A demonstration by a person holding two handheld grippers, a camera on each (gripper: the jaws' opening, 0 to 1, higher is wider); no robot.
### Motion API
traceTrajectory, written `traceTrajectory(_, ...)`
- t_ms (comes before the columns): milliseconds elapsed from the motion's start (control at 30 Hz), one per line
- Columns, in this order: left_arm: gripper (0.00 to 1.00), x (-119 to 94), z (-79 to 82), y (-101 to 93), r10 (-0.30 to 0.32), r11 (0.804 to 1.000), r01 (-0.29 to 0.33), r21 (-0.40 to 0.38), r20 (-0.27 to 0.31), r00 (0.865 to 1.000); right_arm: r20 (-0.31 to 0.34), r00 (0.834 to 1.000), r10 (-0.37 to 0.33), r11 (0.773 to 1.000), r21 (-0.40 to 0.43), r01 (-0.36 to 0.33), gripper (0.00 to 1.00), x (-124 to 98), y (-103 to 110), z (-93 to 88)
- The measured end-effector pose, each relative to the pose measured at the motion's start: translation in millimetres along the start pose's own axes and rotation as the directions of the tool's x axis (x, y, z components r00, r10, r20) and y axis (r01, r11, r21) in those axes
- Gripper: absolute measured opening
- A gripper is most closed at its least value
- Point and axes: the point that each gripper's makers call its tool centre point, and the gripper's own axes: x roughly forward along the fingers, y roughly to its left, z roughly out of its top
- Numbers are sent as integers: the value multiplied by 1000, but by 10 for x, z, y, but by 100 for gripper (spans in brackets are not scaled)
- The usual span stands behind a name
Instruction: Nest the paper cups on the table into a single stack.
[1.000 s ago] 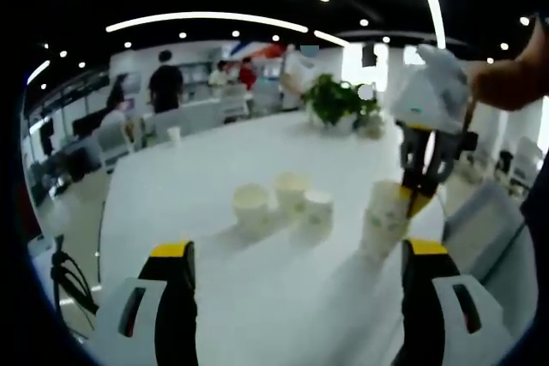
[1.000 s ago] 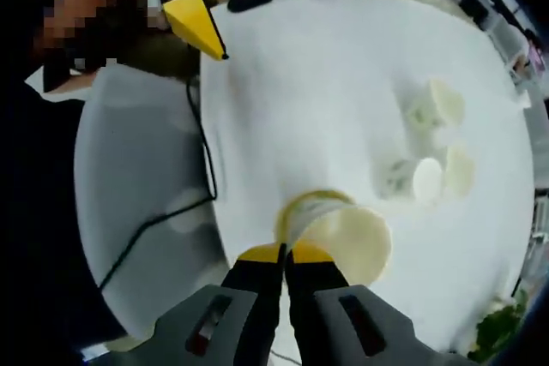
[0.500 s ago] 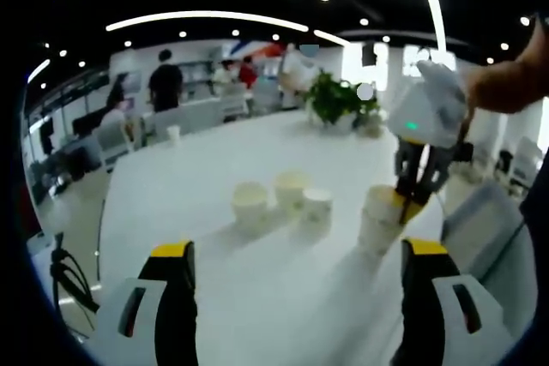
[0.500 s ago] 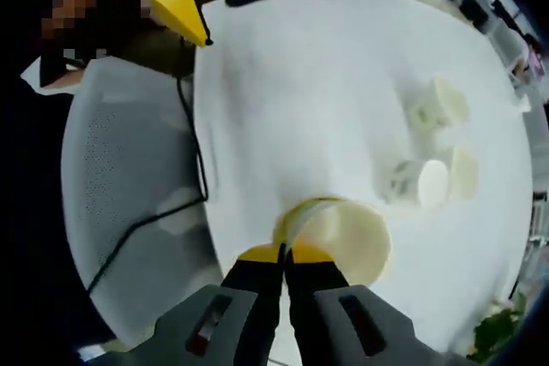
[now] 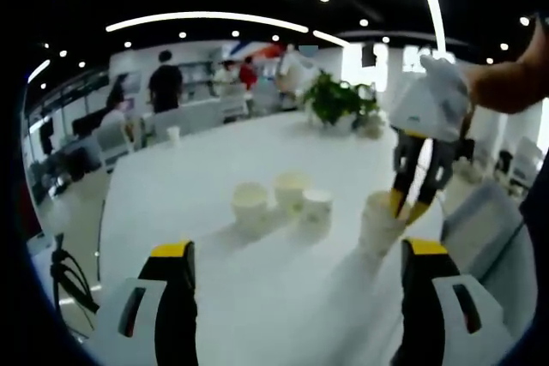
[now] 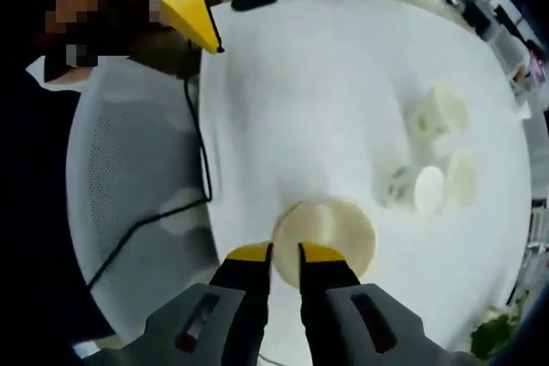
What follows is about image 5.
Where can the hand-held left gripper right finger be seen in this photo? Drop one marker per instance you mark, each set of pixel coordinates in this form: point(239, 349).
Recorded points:
point(420, 319)

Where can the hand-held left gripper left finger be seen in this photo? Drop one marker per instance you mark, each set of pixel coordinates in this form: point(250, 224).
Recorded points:
point(171, 319)

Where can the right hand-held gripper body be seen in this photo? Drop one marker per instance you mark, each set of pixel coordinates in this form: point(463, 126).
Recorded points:
point(433, 100)

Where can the white printed paper cup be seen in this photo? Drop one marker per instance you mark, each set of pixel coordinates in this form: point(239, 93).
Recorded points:
point(377, 207)
point(293, 194)
point(377, 246)
point(318, 209)
point(250, 207)
point(173, 136)

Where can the small white plant pot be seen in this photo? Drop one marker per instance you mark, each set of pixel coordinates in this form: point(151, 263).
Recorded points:
point(371, 130)

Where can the black hanging sign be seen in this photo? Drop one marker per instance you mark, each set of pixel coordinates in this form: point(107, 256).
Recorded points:
point(369, 54)

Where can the grey office chair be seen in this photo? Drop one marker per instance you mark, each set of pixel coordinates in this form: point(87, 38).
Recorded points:
point(493, 233)

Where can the potted green plant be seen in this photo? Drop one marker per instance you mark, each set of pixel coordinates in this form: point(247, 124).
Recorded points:
point(330, 100)

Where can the person's own dark clothing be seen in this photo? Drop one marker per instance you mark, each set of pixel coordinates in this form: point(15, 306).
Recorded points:
point(538, 203)

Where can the white table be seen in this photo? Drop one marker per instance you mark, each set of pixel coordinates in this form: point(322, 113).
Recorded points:
point(300, 297)

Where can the black tripod stand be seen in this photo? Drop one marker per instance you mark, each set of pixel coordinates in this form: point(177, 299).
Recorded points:
point(58, 254)

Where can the grey chair back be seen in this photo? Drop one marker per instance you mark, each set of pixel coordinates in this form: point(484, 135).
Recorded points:
point(163, 119)
point(111, 143)

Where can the row of office desks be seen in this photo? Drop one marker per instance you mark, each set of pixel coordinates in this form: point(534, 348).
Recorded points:
point(64, 156)

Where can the straight ceiling light bar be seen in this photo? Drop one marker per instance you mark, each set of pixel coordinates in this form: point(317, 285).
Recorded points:
point(39, 70)

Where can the white wall shelf unit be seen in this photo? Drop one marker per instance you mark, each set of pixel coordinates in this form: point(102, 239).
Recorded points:
point(195, 81)

